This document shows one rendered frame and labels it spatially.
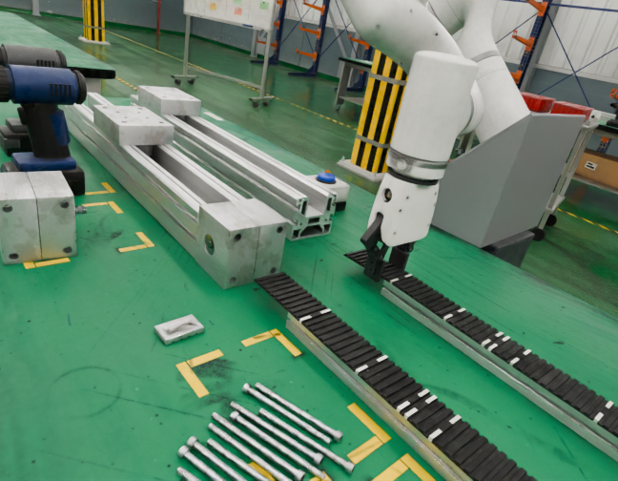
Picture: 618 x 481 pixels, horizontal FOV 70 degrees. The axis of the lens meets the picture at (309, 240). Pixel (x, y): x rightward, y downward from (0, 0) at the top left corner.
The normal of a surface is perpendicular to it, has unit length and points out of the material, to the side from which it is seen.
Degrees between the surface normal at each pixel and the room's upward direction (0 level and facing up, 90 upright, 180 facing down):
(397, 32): 123
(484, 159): 90
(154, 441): 0
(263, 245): 90
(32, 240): 90
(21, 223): 90
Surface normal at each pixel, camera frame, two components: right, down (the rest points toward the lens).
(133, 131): 0.62, 0.44
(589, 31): -0.75, 0.16
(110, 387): 0.18, -0.88
